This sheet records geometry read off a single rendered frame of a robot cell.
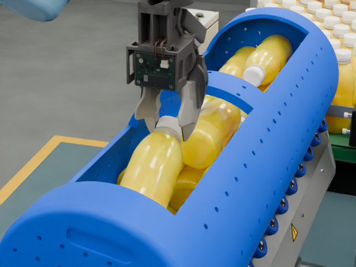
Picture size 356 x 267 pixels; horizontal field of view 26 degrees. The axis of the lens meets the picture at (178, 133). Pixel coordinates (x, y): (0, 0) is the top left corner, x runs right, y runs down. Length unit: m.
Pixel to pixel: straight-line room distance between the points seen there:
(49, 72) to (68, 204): 3.89
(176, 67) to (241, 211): 0.22
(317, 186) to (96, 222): 0.87
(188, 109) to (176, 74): 0.08
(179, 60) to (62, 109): 3.29
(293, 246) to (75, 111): 2.83
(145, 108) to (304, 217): 0.61
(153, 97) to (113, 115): 3.08
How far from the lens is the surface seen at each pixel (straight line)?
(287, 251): 1.47
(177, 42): 0.99
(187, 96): 1.03
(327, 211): 3.31
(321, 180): 1.72
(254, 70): 1.47
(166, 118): 1.06
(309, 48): 1.52
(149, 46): 0.97
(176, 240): 0.90
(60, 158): 3.72
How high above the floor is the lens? 1.69
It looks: 26 degrees down
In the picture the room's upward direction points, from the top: straight up
